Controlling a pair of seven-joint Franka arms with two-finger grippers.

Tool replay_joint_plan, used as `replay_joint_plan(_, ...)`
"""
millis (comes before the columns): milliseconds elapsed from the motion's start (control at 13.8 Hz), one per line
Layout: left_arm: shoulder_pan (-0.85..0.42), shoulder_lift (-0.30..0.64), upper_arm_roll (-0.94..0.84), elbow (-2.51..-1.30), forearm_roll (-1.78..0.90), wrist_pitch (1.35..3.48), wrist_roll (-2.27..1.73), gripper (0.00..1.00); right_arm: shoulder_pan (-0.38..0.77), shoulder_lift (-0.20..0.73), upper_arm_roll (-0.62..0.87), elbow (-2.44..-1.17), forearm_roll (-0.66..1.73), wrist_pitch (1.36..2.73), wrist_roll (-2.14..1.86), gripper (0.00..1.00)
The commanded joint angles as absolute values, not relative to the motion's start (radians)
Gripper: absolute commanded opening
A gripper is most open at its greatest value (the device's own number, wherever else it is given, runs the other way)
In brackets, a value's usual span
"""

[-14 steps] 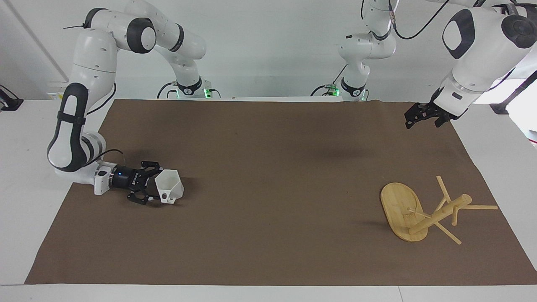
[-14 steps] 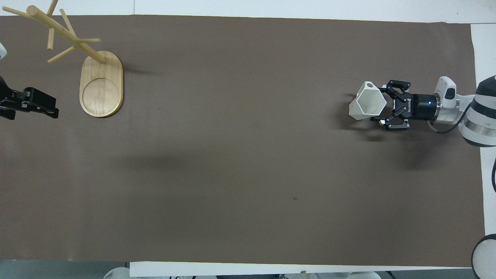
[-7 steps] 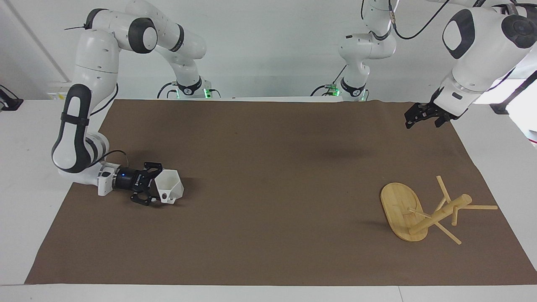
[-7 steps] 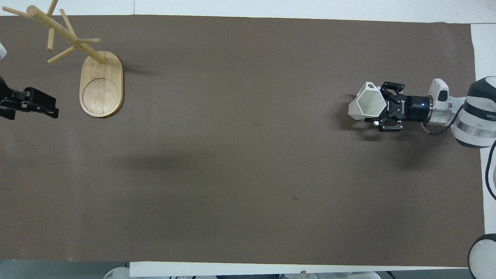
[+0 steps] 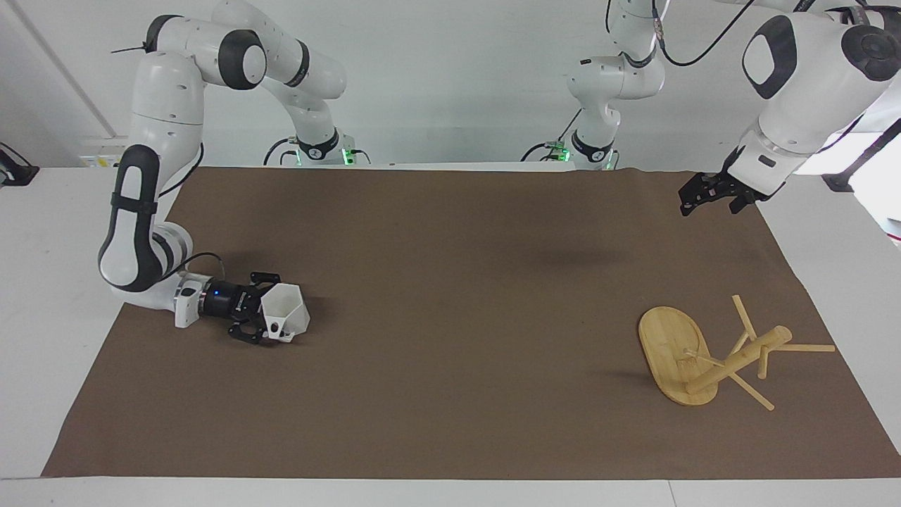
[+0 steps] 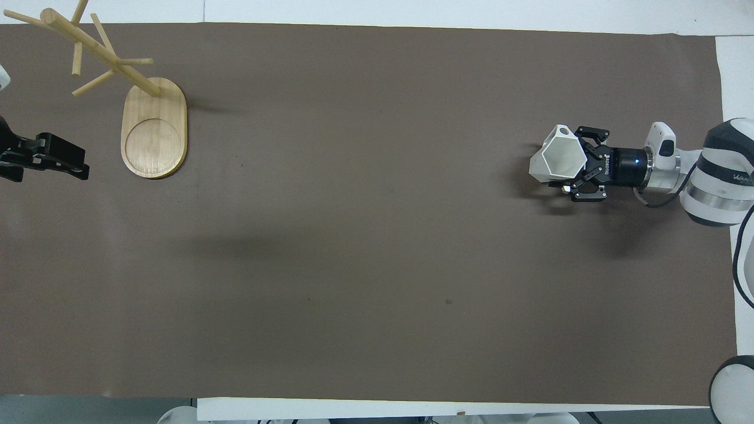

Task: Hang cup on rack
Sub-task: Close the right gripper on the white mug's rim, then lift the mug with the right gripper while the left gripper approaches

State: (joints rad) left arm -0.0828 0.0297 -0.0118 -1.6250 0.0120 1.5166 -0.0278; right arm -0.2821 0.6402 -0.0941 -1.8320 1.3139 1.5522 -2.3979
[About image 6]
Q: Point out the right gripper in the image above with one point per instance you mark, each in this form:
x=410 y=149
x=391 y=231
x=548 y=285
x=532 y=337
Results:
x=624 y=167

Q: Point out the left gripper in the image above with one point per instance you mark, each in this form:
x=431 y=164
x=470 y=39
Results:
x=13 y=156

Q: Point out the white faceted cup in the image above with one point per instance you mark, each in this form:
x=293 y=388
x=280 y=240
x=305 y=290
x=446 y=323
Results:
x=556 y=160

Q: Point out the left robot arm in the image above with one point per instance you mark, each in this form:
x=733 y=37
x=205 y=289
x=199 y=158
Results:
x=3 y=78

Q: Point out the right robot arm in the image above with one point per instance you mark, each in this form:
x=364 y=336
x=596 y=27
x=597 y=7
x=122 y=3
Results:
x=716 y=194

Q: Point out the wooden cup rack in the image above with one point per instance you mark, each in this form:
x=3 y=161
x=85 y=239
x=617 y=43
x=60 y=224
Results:
x=154 y=132

